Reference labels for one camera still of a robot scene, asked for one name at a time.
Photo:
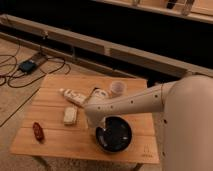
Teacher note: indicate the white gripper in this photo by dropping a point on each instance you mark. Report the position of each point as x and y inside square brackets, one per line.
[92, 128]

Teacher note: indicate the black ceramic bowl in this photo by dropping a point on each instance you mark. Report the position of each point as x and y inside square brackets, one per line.
[116, 136]

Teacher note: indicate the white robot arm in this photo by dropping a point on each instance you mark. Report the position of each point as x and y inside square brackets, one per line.
[187, 109]

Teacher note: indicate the white rectangular sponge block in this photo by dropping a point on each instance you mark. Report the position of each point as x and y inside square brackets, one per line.
[70, 115]

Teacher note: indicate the wooden folding table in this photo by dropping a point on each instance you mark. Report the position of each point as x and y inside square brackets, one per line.
[75, 141]

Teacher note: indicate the red oblong object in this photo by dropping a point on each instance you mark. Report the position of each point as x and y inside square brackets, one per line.
[38, 132]

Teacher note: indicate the blue power adapter box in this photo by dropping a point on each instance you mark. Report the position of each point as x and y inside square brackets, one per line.
[27, 67]

